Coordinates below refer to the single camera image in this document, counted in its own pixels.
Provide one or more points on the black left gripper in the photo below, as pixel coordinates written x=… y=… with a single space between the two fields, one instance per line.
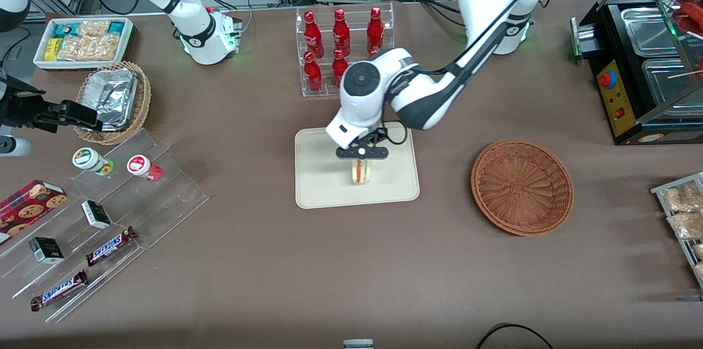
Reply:
x=375 y=138

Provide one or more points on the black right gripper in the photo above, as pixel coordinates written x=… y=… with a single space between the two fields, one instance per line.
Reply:
x=22 y=109

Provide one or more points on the triangular sandwich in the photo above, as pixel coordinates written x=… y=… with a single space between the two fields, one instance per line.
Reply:
x=360 y=172

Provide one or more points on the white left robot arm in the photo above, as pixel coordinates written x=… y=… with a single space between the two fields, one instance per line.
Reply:
x=417 y=96

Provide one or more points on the light wicker basket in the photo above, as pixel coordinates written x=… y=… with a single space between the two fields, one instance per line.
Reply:
x=141 y=101

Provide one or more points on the beige plastic tray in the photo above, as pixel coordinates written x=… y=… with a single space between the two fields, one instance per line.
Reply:
x=318 y=178

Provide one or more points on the brown round wicker basket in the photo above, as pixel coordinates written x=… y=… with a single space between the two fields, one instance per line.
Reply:
x=522 y=187

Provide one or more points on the silver foil container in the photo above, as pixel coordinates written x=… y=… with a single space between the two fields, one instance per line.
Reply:
x=112 y=96

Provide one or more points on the green lidded yogurt cup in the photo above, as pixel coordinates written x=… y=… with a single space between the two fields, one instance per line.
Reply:
x=88 y=159

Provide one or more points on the large clear cracker bag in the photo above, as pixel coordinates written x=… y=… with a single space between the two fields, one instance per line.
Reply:
x=90 y=48

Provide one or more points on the red lidded yogurt cup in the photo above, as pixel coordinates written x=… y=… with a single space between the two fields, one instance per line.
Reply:
x=140 y=165

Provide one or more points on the white rectangular snack bin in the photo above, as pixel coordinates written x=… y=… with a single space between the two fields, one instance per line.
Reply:
x=41 y=60

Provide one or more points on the clear acrylic bottle rack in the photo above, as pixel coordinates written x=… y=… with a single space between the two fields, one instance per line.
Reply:
x=324 y=93

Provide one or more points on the yellow snack packet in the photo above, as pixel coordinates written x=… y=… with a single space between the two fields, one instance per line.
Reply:
x=51 y=49

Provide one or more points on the small clear cracker bag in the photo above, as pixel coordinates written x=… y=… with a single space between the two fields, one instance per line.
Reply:
x=93 y=28

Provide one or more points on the teal snack packet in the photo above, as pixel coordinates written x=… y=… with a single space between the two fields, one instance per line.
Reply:
x=116 y=27
x=65 y=30

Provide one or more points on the red cola bottle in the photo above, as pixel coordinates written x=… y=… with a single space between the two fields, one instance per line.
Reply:
x=341 y=34
x=313 y=35
x=337 y=66
x=375 y=33
x=312 y=75

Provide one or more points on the small black white box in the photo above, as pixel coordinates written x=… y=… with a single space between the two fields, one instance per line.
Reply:
x=46 y=250
x=96 y=214

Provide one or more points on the red cookie box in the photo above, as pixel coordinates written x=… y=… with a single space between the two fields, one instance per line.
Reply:
x=27 y=206

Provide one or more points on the clear acrylic stepped display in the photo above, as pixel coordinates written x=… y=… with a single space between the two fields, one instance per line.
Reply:
x=165 y=195

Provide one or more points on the snickers chocolate bar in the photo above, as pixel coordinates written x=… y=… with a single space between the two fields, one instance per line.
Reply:
x=59 y=289
x=110 y=245

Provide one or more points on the black hot food display case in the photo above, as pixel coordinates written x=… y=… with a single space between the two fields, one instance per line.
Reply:
x=620 y=107

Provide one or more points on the steel food pan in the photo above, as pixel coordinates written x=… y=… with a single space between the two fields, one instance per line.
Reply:
x=648 y=30
x=667 y=82

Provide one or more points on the clear bagged pastry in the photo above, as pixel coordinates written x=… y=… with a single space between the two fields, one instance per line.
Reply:
x=684 y=198
x=686 y=225

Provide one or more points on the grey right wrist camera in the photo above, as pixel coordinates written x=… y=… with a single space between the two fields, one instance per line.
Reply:
x=15 y=147

